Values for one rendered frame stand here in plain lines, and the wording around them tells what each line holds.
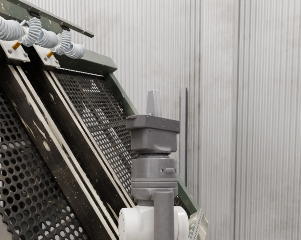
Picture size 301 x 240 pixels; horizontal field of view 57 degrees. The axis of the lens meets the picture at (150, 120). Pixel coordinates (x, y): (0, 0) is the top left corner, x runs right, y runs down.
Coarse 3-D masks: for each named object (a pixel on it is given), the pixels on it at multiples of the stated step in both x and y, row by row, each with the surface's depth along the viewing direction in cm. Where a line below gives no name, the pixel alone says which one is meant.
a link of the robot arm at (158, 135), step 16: (128, 128) 52; (144, 128) 51; (160, 128) 52; (176, 128) 55; (144, 144) 50; (160, 144) 52; (176, 144) 55; (144, 160) 50; (160, 160) 49; (176, 160) 53; (144, 176) 49; (160, 176) 49; (176, 176) 52
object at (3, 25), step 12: (12, 0) 85; (24, 0) 90; (36, 12) 96; (48, 12) 101; (0, 24) 86; (12, 24) 85; (60, 24) 110; (72, 24) 116; (0, 36) 83; (12, 36) 86; (48, 36) 102; (48, 48) 107; (72, 48) 126
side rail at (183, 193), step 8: (112, 80) 190; (112, 88) 190; (120, 88) 192; (120, 96) 189; (128, 104) 187; (128, 112) 188; (136, 112) 191; (184, 192) 181; (184, 200) 181; (192, 200) 182; (192, 208) 180
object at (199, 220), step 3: (201, 210) 184; (201, 213) 181; (198, 216) 173; (201, 216) 177; (198, 219) 170; (201, 219) 174; (198, 222) 167; (195, 225) 161; (198, 225) 164; (195, 228) 158; (198, 228) 161; (195, 231) 155; (195, 234) 152; (192, 237) 147; (195, 237) 150
